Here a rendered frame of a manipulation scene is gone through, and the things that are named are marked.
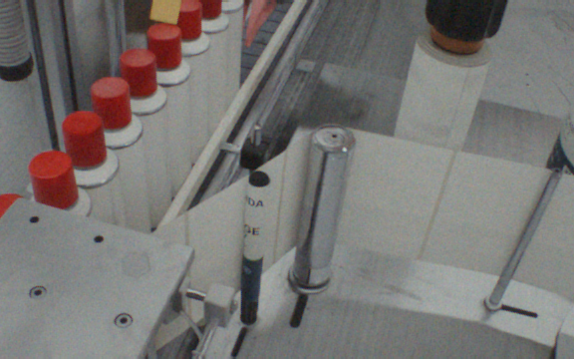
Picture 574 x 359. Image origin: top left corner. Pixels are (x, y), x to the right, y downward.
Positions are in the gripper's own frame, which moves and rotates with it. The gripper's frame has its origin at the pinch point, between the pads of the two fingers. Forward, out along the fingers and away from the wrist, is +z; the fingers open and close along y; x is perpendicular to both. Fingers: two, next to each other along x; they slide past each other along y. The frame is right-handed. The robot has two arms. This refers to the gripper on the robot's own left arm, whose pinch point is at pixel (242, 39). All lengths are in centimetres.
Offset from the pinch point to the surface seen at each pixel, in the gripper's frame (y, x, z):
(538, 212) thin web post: 37, -30, 14
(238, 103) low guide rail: 3.2, -8.2, 9.2
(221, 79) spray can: 2.1, -14.6, 7.1
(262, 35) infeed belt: -0.1, 12.4, -2.9
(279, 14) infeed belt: 0.6, 18.6, -7.9
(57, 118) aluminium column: -14.4, -21.1, 15.4
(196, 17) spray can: 1.0, -24.9, 2.0
